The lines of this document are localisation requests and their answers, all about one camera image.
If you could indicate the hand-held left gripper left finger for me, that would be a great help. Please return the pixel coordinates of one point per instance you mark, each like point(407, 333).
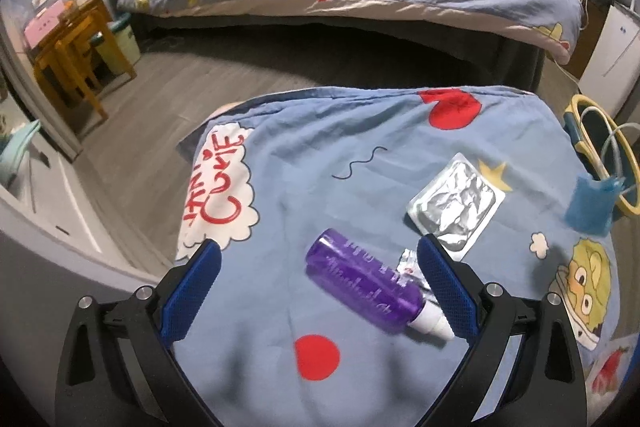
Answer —
point(195, 292)

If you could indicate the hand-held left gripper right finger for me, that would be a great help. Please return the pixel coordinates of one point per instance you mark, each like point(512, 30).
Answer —
point(445, 292)

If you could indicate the purple plastic bottle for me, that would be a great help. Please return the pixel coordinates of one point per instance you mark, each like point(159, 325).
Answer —
point(360, 277)

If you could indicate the blue face mask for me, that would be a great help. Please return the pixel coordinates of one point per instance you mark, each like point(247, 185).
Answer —
point(590, 207)

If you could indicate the yellow rimmed trash bin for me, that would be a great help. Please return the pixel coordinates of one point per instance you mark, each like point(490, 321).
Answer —
point(574, 132)

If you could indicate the small crumpled silver wrapper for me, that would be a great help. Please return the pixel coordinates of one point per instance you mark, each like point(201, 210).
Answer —
point(407, 263)

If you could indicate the silver foil blister pack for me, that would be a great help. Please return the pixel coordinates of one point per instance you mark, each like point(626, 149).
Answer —
point(455, 202)

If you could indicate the white cabinet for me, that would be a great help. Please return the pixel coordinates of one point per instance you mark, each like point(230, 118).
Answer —
point(60, 187)

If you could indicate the blue printed table blanket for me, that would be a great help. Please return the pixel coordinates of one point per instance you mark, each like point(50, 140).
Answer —
point(325, 147)

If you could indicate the light teal plastic object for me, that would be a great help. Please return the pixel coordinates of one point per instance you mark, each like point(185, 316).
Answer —
point(17, 152)

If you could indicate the small bin with green lid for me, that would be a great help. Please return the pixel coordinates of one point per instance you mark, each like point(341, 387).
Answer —
point(120, 52)

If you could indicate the wooden side table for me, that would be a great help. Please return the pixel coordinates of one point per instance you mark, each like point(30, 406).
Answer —
point(75, 52)

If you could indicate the wooden nightstand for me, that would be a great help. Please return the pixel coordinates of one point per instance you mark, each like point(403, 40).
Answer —
point(590, 47)

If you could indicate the white appliance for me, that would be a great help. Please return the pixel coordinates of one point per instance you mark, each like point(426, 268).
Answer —
point(617, 47)

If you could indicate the pink box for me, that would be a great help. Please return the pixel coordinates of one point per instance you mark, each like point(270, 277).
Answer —
point(42, 27)

